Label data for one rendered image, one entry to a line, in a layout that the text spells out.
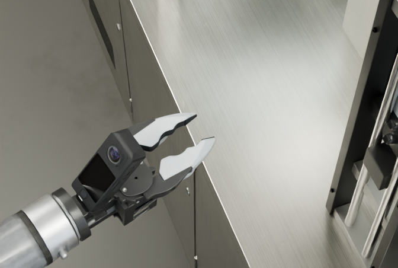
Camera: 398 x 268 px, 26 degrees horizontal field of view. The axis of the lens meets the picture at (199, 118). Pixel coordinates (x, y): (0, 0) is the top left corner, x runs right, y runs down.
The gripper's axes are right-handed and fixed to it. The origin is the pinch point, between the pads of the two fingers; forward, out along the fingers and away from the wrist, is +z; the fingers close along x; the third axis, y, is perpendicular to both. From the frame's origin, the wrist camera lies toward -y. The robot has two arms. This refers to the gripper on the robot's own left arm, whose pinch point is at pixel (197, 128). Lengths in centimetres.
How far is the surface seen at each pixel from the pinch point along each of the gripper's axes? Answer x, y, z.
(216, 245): 0, 67, 12
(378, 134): 13.6, 1.9, 20.4
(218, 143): -8.0, 35.1, 14.1
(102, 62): -84, 136, 38
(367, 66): 7.6, -7.6, 20.4
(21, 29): -111, 140, 25
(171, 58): -28, 38, 18
